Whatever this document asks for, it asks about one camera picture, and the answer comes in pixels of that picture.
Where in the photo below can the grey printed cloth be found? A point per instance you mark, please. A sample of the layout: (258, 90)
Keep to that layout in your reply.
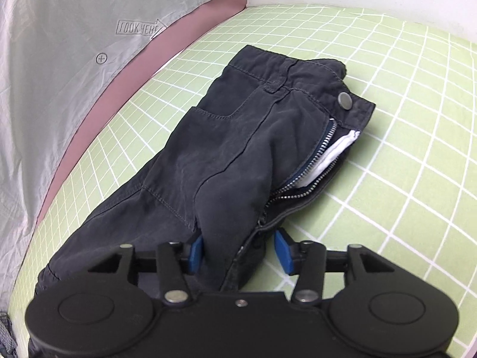
(56, 63)

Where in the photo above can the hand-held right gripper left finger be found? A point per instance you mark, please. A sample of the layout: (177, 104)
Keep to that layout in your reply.
(196, 252)

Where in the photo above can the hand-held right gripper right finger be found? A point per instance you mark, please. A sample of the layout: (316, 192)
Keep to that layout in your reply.
(282, 250)

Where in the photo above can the grey patterned fabric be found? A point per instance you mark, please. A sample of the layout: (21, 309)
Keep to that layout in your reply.
(6, 337)

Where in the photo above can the dark grey pants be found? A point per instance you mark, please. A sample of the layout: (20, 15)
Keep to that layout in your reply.
(223, 164)

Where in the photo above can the green grid cutting mat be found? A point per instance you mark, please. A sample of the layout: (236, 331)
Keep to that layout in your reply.
(391, 126)

